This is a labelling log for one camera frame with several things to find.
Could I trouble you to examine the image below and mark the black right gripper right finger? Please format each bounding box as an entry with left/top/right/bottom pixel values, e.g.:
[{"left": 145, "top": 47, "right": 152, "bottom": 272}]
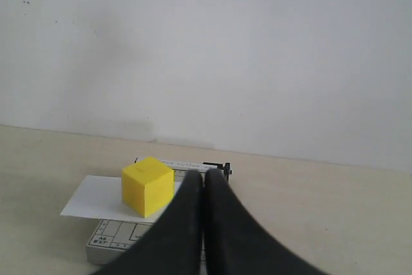
[{"left": 203, "top": 169, "right": 326, "bottom": 274}]

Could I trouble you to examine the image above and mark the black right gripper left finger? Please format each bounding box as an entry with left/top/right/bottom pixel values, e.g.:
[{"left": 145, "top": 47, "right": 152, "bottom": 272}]
[{"left": 94, "top": 170, "right": 203, "bottom": 275}]

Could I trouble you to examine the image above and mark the yellow cube block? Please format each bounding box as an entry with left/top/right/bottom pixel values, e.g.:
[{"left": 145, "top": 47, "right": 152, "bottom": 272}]
[{"left": 121, "top": 156, "right": 175, "bottom": 218}]

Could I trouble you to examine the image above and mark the black cutter blade arm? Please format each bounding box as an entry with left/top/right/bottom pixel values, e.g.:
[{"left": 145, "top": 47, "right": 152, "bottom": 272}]
[{"left": 203, "top": 162, "right": 232, "bottom": 182}]

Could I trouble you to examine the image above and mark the grey paper cutter base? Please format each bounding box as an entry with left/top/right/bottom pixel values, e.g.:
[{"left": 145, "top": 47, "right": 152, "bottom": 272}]
[{"left": 86, "top": 158, "right": 223, "bottom": 275}]

